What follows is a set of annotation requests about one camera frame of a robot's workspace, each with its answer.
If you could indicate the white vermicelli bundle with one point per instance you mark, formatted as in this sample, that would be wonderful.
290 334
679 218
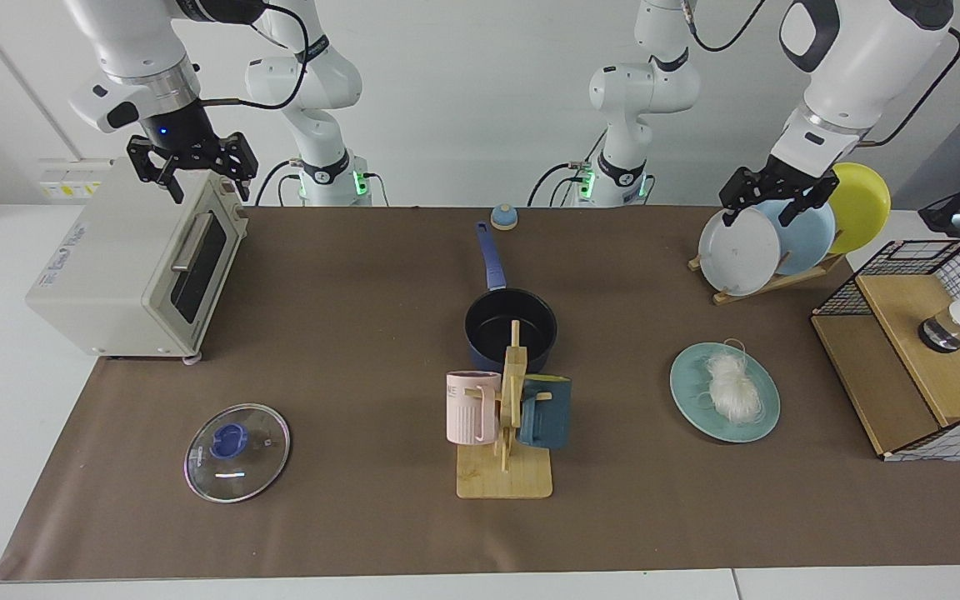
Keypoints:
734 392

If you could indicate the glass lid with blue knob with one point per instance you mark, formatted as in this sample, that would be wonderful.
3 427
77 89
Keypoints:
255 450

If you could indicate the light blue plate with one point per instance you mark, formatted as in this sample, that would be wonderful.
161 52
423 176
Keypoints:
809 242

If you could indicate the pale grey plate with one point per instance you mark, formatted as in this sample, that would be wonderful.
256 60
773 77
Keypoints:
738 254

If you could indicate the wooden plate rack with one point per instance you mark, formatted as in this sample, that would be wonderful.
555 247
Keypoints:
772 285

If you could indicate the yellow plate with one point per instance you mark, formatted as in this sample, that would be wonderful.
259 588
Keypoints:
863 208

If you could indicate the pale teal plate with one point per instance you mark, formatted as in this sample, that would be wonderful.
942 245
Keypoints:
688 392

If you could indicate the pale toaster oven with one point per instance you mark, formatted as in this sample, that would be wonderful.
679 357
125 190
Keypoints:
113 250

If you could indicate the brown table cloth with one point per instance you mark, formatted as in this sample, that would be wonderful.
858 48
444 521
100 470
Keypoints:
363 333

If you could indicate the small blue round bell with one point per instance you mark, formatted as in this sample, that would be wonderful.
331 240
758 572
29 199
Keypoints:
504 218

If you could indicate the dark teal cup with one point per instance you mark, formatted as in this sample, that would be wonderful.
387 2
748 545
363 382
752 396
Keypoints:
548 417

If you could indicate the pink cup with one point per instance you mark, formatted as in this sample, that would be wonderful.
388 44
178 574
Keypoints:
472 412

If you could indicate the wooden cup stand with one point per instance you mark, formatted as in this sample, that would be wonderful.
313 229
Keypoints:
505 479

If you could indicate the white wall socket strip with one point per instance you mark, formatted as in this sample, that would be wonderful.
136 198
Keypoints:
72 179

